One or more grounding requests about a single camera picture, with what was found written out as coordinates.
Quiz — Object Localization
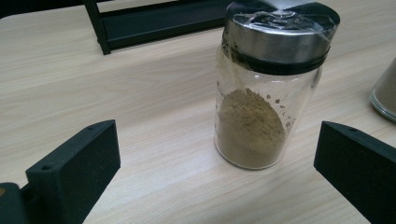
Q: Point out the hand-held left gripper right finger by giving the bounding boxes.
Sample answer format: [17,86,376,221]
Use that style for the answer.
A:
[313,120,396,224]

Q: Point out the black metal rack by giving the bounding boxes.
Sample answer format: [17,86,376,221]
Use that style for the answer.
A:
[82,0,234,56]

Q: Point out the metal-lidded glass spice jar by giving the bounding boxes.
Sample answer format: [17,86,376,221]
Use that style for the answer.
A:
[213,0,341,171]

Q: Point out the white-lidded glass jar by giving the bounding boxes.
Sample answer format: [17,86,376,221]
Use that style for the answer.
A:
[369,57,396,123]

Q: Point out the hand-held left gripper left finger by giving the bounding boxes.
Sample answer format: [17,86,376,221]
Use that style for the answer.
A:
[25,119,121,224]

